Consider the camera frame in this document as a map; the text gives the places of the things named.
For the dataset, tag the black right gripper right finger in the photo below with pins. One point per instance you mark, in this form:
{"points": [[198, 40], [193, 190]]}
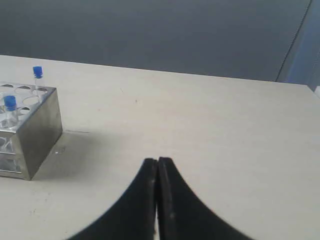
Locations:
{"points": [[182, 215]]}

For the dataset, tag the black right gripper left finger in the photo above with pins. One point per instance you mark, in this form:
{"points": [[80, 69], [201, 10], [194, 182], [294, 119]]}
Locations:
{"points": [[132, 216]]}

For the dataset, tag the blue-capped tube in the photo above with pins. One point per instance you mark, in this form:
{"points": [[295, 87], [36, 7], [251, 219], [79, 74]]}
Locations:
{"points": [[38, 79], [8, 112]]}

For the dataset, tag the stainless steel tube rack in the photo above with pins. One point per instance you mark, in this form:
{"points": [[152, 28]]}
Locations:
{"points": [[24, 147]]}

